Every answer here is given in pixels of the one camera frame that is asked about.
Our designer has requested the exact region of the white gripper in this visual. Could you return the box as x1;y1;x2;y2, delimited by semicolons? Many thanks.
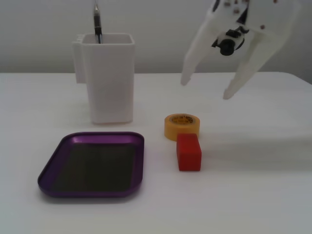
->
180;0;301;99

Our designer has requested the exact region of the red cube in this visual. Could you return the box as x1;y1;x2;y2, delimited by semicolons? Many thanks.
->
175;133;202;172

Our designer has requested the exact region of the yellow tape roll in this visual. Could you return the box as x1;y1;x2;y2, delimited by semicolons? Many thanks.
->
163;113;201;142

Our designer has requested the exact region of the white plastic pen holder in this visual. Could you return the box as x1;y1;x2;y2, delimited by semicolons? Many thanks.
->
72;33;136;126

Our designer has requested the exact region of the black ballpoint pen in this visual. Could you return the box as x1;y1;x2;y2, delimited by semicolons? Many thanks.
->
93;0;104;44

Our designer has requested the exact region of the purple metal tray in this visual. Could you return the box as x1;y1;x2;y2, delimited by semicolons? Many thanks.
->
37;131;145;198

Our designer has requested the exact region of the small black gripper camera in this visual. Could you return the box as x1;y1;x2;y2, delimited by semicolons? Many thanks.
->
211;25;251;56

